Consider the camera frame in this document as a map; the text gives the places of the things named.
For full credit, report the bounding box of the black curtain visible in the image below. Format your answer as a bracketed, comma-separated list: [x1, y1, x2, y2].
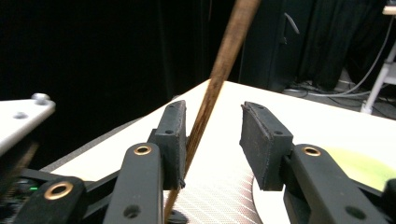
[0, 0, 241, 171]
[311, 0, 390, 91]

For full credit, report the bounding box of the brown wooden chopstick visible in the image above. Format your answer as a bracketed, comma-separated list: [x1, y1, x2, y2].
[163, 0, 262, 223]

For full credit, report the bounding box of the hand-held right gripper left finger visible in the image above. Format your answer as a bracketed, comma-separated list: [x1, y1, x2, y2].
[148, 100, 189, 190]

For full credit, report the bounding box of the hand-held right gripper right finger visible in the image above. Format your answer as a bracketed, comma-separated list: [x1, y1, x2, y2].
[239, 101, 294, 191]

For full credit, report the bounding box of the green ceramic bowl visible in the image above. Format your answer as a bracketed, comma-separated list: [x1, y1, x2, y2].
[321, 146, 396, 192]

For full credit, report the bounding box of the white cable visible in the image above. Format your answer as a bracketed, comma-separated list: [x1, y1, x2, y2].
[306, 17, 394, 98]

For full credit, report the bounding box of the grey plate dark rim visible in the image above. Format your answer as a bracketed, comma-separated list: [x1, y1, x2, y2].
[251, 144, 396, 224]

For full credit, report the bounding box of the black cabinet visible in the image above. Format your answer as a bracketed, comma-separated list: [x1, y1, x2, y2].
[239, 0, 316, 92]

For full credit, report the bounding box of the striped woven placemat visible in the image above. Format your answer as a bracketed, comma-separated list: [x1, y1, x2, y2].
[163, 167, 264, 224]

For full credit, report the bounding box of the white metal stand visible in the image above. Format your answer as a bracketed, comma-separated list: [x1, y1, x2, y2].
[361, 4, 396, 115]

